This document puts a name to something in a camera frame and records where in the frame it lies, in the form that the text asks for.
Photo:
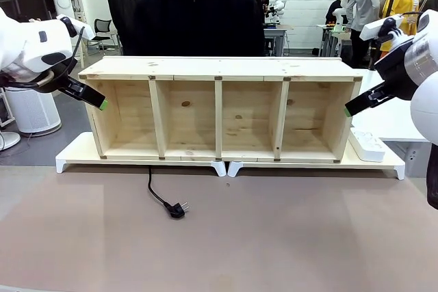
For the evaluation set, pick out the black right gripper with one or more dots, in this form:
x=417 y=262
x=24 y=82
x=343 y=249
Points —
x=397 y=69

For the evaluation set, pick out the mannequin in yellow jacket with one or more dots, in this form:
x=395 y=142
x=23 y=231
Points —
x=400 y=1

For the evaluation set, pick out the white fan base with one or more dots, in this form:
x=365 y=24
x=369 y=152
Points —
x=8 y=139

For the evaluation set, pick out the white desk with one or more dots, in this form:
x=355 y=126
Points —
x=386 y=124

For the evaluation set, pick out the seated bystander in black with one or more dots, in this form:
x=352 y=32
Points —
x=337 y=4

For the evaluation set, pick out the bystander with blurred face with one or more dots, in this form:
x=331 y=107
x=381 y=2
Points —
x=259 y=1

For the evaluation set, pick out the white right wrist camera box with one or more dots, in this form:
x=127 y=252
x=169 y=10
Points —
x=373 y=28

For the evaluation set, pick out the white cylindrical air purifier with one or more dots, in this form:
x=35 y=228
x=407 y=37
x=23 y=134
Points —
x=32 y=110

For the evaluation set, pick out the person in black hoodie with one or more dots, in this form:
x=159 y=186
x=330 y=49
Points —
x=195 y=15

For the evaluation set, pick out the white power strip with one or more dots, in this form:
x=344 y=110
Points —
x=369 y=146

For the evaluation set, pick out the white humanoid robot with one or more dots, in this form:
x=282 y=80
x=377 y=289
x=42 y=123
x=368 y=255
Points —
x=279 y=3

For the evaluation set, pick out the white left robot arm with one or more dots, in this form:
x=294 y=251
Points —
x=31 y=42

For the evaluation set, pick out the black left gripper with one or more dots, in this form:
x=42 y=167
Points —
x=60 y=83

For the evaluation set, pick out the white monitor riser stand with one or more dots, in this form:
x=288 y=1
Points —
x=75 y=153
x=390 y=163

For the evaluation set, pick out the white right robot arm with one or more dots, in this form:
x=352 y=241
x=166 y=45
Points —
x=424 y=107

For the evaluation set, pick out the grey background table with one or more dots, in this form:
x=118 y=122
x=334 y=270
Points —
x=275 y=33

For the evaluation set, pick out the black mesh office chair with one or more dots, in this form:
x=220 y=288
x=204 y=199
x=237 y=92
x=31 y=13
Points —
x=102 y=30

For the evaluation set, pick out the mannequin in grey hoodie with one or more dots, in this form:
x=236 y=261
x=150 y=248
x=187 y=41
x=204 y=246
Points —
x=366 y=8

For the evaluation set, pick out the pine wooden four-compartment shelf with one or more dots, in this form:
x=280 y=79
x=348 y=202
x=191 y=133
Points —
x=219 y=66

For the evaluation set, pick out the bystander in black jacket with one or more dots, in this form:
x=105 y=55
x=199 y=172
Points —
x=121 y=4

